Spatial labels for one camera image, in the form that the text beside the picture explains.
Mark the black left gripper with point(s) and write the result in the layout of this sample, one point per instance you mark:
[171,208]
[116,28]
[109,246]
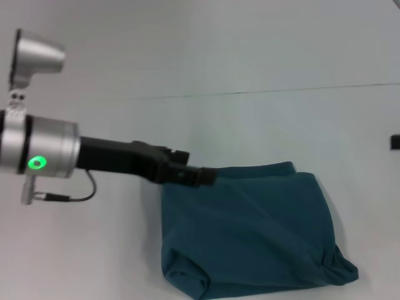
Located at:
[125,157]

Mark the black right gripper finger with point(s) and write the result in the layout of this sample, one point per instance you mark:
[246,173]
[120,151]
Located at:
[395,142]

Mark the teal blue shirt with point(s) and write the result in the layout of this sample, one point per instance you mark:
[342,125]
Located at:
[250,231]

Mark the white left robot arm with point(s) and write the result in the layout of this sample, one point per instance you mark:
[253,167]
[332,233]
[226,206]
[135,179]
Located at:
[40,147]

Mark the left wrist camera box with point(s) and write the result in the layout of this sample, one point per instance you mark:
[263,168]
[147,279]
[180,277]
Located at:
[34,59]

